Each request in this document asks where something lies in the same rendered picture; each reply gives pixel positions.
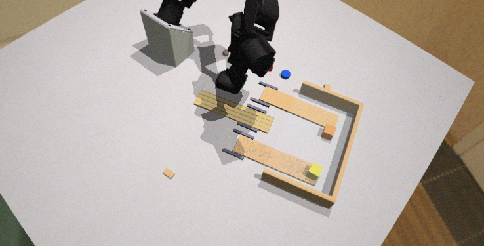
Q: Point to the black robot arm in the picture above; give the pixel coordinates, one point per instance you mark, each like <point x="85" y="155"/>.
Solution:
<point x="247" y="38"/>

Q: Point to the small tan rectangular block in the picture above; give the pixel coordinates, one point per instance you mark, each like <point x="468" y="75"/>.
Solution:
<point x="168" y="173"/>

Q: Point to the blue cylinder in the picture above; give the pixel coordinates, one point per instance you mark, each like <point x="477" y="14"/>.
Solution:
<point x="285" y="74"/>

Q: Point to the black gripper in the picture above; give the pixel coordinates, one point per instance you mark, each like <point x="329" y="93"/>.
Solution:
<point x="232" y="79"/>

